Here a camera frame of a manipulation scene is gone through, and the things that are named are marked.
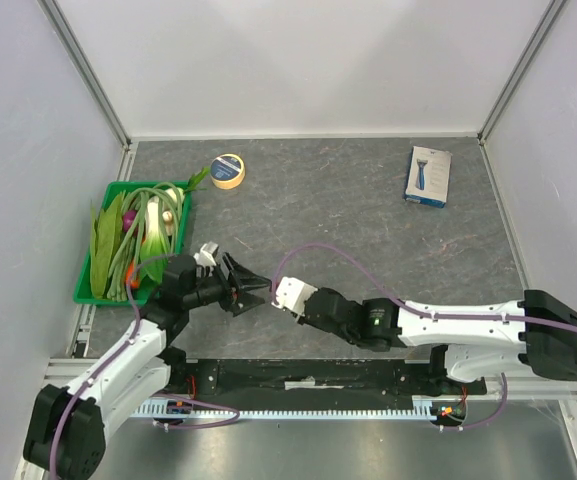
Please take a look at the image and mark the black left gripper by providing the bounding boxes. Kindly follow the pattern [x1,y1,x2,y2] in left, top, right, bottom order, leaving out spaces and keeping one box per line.
[183,251,271,316]

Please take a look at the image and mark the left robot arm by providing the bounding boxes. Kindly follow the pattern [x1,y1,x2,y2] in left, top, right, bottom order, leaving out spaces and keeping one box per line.
[22,251,272,479]

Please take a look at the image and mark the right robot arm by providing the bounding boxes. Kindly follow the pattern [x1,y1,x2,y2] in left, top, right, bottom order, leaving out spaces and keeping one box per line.
[277,282,577,394]

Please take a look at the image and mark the razor package box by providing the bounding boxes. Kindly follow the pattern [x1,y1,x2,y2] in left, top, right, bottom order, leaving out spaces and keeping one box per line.
[403,146,452,208]

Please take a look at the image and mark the bok choy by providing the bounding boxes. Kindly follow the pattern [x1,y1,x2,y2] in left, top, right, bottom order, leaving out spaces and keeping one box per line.
[139,196,171,284]

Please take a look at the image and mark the orange carrot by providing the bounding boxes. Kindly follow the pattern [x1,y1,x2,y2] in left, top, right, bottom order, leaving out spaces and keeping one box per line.
[124,261,140,290]

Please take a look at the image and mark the masking tape roll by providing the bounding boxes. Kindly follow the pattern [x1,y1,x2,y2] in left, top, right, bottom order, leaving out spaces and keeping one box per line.
[210,153,246,190]

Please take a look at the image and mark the green long beans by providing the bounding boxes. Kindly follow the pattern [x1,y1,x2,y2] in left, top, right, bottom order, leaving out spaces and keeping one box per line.
[105,182,189,302]

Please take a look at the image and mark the purple onion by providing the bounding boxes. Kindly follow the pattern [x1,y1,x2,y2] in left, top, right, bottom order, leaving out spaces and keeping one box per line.
[122,210,137,232]

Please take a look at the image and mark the green leafy vegetables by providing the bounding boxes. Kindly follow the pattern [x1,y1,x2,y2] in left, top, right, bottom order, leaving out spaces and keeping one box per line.
[89,192,125,299]

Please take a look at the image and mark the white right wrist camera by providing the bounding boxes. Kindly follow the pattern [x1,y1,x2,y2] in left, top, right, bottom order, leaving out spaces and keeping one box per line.
[272,276,318,323]

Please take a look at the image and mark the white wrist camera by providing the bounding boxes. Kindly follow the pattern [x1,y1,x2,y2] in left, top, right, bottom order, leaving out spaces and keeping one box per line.
[193,241,219,277]
[272,276,318,323]

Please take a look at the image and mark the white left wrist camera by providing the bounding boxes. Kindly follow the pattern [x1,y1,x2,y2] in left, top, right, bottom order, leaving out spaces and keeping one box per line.
[193,241,219,277]

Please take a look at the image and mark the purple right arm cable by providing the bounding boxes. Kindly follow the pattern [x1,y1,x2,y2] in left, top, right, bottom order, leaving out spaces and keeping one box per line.
[273,243,577,432]

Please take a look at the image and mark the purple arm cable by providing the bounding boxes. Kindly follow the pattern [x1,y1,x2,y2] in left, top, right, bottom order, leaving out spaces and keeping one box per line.
[50,253,242,476]
[273,243,577,432]

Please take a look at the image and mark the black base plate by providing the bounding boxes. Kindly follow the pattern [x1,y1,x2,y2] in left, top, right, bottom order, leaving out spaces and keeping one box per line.
[166,359,487,412]

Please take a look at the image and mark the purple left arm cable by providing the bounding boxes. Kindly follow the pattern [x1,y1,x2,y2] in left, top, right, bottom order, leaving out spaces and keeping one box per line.
[50,253,242,476]

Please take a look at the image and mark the slotted cable duct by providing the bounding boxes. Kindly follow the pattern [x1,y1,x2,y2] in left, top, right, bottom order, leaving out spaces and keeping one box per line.
[131,397,437,421]

